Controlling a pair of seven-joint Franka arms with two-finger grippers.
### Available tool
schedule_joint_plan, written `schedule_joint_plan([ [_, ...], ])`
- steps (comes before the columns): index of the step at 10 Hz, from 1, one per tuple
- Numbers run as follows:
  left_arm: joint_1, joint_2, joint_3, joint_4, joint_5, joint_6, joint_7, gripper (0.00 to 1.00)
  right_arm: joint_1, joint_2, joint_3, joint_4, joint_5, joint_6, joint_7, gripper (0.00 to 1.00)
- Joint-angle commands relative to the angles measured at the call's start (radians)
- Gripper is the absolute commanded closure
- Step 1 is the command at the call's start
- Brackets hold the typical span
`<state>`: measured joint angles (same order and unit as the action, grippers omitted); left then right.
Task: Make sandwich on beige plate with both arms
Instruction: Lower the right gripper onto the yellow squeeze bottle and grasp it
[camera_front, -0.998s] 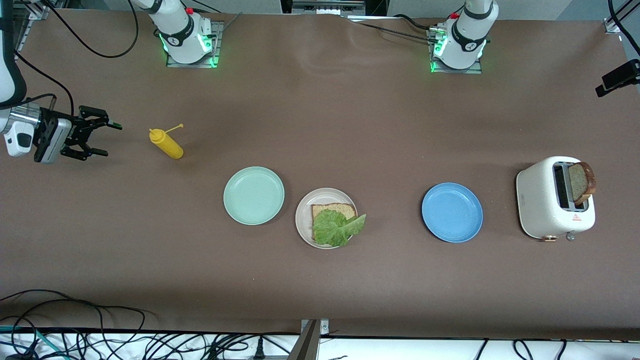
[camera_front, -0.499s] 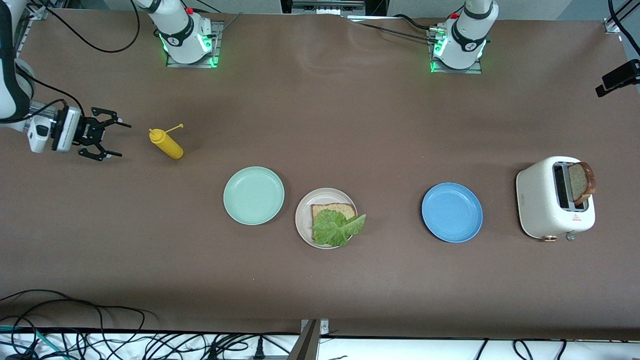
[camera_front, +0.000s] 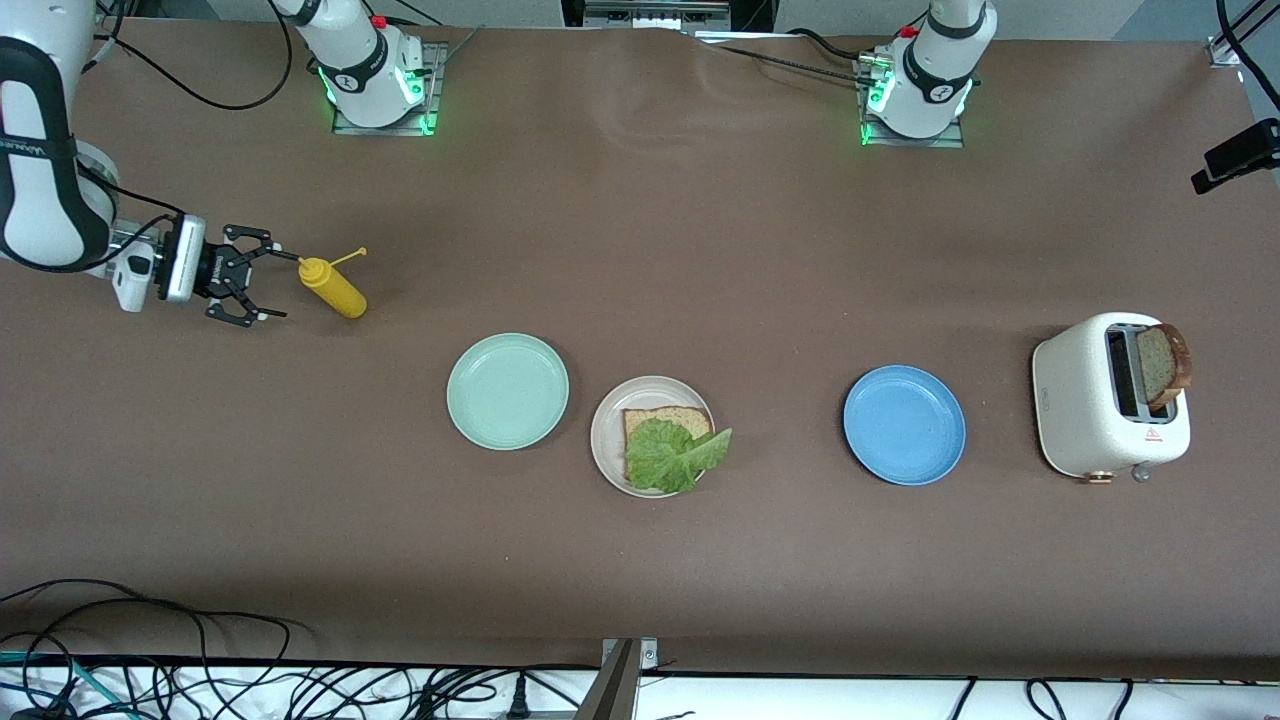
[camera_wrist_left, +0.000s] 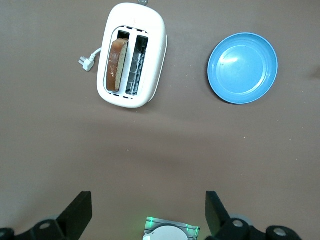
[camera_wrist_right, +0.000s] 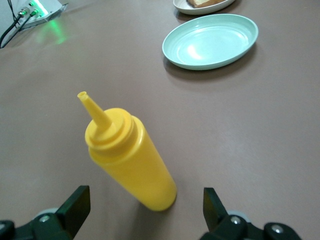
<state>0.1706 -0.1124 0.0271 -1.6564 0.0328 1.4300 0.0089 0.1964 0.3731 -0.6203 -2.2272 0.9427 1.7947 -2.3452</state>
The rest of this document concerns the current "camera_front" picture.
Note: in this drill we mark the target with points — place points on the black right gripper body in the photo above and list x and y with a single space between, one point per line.
211 270

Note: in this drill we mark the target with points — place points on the yellow mustard squeeze bottle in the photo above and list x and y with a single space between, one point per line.
340 293

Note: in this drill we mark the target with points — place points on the brown toast bread slice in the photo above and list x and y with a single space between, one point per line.
660 414
1160 365

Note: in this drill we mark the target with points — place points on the green lettuce leaf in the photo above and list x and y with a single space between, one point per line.
670 458

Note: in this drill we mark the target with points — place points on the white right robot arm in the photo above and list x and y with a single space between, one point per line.
40 200

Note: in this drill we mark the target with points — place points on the light green round plate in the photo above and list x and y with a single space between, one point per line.
507 392

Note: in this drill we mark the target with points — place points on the beige round plate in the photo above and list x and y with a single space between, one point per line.
603 450

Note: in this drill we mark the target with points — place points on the blue round plate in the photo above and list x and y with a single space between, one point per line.
905 425

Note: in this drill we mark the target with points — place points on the white two-slot toaster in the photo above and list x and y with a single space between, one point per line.
1075 410

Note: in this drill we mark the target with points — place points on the black power plug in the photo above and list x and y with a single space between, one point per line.
519 700

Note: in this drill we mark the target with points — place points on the black equipment box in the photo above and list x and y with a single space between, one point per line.
745 12

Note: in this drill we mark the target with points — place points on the aluminium frame rail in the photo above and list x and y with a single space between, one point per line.
1225 52

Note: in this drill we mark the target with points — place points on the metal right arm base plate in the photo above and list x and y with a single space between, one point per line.
437 80

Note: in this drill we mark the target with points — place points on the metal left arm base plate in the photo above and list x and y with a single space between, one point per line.
940 143

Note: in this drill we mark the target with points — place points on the aluminium profile post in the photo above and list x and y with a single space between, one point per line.
615 690

